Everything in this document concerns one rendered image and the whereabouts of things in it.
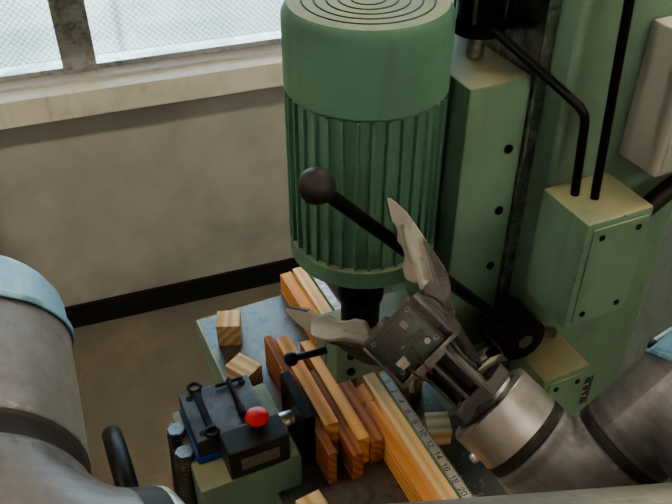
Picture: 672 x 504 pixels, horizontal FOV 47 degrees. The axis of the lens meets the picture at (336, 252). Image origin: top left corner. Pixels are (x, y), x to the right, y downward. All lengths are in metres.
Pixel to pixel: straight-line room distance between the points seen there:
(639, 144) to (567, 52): 0.15
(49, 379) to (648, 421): 0.50
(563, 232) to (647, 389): 0.24
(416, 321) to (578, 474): 0.19
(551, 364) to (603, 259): 0.17
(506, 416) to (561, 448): 0.05
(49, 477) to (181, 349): 2.22
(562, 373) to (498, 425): 0.29
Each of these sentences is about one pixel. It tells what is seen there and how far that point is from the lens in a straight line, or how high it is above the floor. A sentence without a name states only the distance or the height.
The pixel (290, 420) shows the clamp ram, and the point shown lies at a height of 0.96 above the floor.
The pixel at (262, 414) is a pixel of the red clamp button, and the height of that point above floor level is 1.02.
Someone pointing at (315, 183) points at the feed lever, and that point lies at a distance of 0.68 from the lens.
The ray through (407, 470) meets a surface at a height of 0.94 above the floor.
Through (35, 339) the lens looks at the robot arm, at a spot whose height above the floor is 1.51.
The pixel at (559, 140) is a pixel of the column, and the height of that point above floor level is 1.36.
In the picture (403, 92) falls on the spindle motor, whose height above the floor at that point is 1.44.
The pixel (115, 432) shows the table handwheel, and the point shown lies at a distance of 1.12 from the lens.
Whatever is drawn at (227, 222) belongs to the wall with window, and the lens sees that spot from 2.56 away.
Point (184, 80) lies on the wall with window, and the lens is 2.23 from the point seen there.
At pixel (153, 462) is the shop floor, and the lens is 2.28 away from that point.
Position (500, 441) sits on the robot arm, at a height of 1.22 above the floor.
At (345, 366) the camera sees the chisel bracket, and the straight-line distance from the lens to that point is 1.03.
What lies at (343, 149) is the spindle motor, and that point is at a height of 1.38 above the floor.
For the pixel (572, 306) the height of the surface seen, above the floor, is 1.18.
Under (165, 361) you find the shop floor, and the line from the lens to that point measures 2.53.
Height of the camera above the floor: 1.78
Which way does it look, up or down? 38 degrees down
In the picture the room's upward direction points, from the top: straight up
